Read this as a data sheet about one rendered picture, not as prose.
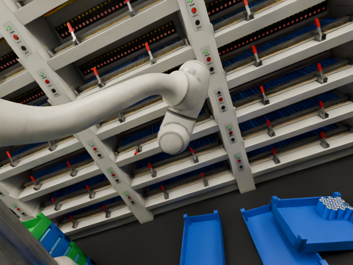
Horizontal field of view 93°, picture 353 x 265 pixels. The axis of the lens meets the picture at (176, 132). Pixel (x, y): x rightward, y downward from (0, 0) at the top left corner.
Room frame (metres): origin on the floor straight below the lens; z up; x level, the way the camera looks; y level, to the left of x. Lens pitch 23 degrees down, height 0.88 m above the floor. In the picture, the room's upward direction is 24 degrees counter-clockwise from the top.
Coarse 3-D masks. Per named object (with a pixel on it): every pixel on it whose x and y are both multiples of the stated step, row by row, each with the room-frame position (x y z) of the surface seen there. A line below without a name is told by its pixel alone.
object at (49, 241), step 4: (52, 224) 0.73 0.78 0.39; (52, 228) 0.71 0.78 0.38; (56, 228) 0.72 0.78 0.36; (52, 232) 0.70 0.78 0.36; (56, 232) 0.71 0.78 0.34; (60, 232) 0.72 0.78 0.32; (48, 236) 0.68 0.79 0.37; (52, 236) 0.69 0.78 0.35; (56, 236) 0.70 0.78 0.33; (44, 240) 0.66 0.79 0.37; (48, 240) 0.67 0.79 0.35; (52, 240) 0.68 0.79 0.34; (44, 244) 0.64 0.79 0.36; (48, 244) 0.65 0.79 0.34; (52, 244) 0.66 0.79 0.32; (48, 248) 0.64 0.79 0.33
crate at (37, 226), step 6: (36, 216) 0.72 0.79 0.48; (42, 216) 0.72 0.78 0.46; (24, 222) 0.76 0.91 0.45; (30, 222) 0.75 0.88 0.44; (36, 222) 0.75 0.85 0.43; (42, 222) 0.70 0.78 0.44; (48, 222) 0.72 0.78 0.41; (30, 228) 0.76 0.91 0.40; (36, 228) 0.67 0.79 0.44; (42, 228) 0.69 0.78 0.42; (36, 234) 0.66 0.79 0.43; (42, 234) 0.67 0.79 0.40
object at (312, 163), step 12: (324, 156) 0.72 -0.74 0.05; (336, 156) 0.71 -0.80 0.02; (288, 168) 0.75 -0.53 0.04; (300, 168) 0.74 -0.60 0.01; (264, 180) 0.78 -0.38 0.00; (204, 192) 0.84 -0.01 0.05; (216, 192) 0.82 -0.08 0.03; (168, 204) 0.88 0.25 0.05; (180, 204) 0.87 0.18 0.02; (132, 216) 0.92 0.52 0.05; (96, 228) 0.97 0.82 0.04; (108, 228) 0.96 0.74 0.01
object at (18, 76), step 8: (8, 56) 1.06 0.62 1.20; (16, 56) 1.07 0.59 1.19; (0, 64) 1.08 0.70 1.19; (8, 64) 1.08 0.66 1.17; (16, 64) 1.07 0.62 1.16; (0, 72) 1.10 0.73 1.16; (8, 72) 1.07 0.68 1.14; (16, 72) 0.95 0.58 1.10; (24, 72) 0.89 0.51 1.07; (0, 80) 0.93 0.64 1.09; (8, 80) 0.89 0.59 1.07; (16, 80) 0.89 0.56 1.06; (24, 80) 0.89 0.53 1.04; (32, 80) 0.89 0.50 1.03; (0, 88) 0.91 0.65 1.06; (8, 88) 0.90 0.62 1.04; (16, 88) 0.90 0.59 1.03; (0, 96) 0.92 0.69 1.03
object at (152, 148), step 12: (156, 120) 0.99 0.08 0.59; (204, 120) 0.83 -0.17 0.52; (216, 120) 0.76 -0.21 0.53; (192, 132) 0.79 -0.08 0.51; (204, 132) 0.78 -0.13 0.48; (120, 144) 0.99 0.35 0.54; (156, 144) 0.84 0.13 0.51; (120, 156) 0.88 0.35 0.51; (132, 156) 0.84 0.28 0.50; (144, 156) 0.84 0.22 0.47
